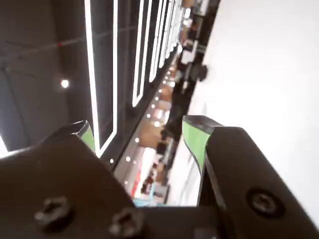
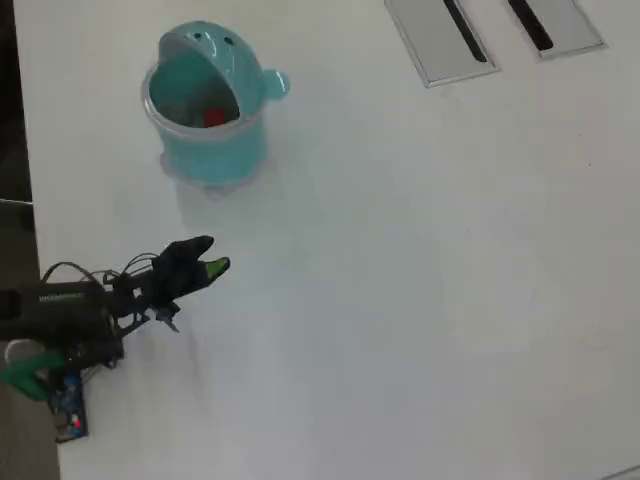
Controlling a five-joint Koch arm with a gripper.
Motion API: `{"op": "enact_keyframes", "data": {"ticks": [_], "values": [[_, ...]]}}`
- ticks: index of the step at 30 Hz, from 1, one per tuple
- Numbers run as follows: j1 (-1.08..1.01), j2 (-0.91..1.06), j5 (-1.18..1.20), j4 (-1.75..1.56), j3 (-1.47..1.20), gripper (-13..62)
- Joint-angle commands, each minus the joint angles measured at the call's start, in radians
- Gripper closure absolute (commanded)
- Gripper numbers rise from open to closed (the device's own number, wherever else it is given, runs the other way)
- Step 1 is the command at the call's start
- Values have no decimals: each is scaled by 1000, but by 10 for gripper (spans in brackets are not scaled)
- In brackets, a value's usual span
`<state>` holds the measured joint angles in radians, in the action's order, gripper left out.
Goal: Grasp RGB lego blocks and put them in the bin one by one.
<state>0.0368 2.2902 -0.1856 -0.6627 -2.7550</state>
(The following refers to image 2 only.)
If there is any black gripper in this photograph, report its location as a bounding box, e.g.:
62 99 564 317
148 235 232 307

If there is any teal whale-shaped bin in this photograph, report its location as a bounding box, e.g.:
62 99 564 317
140 19 293 190

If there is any blue controller circuit board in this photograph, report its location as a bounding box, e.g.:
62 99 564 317
49 372 91 444

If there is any green table clamp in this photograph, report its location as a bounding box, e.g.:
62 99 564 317
0 349 66 401

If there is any black arm wire bundle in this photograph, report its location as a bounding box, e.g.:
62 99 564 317
39 252 161 296

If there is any wide silver cable port cover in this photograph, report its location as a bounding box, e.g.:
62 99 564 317
384 0 503 89

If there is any narrow silver cable port cover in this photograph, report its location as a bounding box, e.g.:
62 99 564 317
499 0 609 62

